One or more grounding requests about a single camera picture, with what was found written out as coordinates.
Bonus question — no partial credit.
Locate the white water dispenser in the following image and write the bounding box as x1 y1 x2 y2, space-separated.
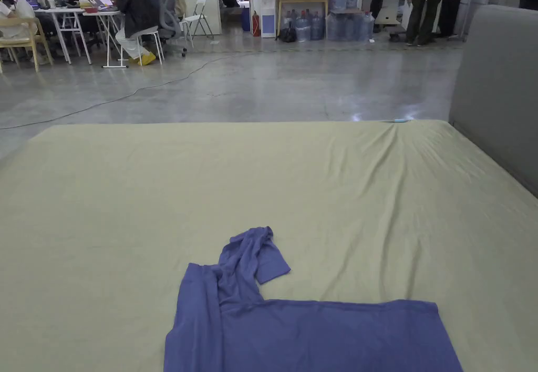
260 0 276 38

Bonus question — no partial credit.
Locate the white folding table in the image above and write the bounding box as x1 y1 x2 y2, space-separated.
34 6 129 69

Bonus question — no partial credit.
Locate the blue shirt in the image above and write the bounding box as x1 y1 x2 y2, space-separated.
163 226 464 372

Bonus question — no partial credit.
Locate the grey padded headboard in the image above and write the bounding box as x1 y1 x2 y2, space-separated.
448 4 538 200

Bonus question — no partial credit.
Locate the group of water bottles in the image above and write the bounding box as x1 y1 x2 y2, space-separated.
281 0 376 43

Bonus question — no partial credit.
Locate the white stool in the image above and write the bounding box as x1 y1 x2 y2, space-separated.
125 30 164 66

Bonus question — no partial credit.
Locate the grey office chair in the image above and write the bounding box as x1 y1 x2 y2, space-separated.
153 0 188 58

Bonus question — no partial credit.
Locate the wooden chair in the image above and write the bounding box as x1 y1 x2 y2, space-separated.
0 17 54 74

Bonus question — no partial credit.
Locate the bed with pale green sheet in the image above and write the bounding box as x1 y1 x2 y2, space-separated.
0 119 538 372

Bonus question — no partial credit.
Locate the white folding chair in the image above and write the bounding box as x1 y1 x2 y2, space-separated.
180 0 215 40

